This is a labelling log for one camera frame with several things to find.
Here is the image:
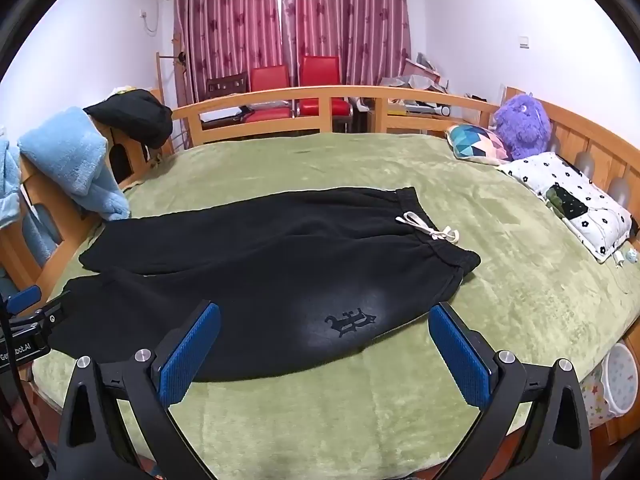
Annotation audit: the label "red chair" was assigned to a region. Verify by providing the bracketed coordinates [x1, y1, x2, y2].
[248, 66, 292, 111]
[298, 55, 352, 117]

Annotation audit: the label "white floral pillow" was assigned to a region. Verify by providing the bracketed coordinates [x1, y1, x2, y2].
[500, 151, 635, 264]

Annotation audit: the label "white star-print basket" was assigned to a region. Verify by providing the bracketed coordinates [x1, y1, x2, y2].
[585, 342, 640, 431]

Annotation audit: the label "wooden coat rack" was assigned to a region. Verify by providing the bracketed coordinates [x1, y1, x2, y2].
[156, 34, 194, 151]

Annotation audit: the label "black pants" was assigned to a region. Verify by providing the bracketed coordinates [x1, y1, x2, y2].
[46, 186, 482, 383]

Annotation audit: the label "dark green cloth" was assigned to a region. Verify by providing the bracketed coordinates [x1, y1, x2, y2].
[545, 185, 591, 220]

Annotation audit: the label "person's left hand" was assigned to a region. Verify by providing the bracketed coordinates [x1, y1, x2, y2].
[10, 402, 47, 462]

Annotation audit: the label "pink floral curtain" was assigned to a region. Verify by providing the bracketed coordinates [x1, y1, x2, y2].
[281, 0, 412, 88]
[174, 0, 284, 103]

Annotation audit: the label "light blue cloth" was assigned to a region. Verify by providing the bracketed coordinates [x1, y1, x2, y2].
[0, 135, 57, 301]

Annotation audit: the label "dark wooden chair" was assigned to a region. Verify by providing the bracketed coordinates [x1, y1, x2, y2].
[206, 72, 250, 104]

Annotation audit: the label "white charging cable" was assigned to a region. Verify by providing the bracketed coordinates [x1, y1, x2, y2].
[607, 245, 640, 296]

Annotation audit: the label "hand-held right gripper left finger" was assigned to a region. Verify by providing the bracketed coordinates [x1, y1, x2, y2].
[56, 300, 223, 480]

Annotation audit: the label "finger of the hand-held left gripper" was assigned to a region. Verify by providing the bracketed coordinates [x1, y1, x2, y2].
[4, 285, 42, 316]
[10, 291, 72, 334]

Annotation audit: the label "light blue fleece towel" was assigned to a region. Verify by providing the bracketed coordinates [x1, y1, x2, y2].
[17, 107, 131, 222]

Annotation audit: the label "purple plush toy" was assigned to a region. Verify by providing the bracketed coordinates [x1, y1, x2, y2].
[492, 92, 553, 161]

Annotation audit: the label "black garment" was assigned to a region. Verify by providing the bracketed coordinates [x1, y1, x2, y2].
[82, 88, 174, 150]

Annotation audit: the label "pile of boxes and papers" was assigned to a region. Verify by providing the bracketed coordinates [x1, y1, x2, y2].
[377, 52, 451, 95]

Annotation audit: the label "green fleece blanket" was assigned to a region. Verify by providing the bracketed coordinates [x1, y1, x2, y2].
[31, 131, 640, 480]

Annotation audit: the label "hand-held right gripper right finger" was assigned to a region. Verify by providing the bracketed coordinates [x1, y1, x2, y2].
[427, 301, 593, 480]

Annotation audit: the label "geometric pattern pillow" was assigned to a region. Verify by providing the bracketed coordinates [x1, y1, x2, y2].
[446, 124, 514, 166]

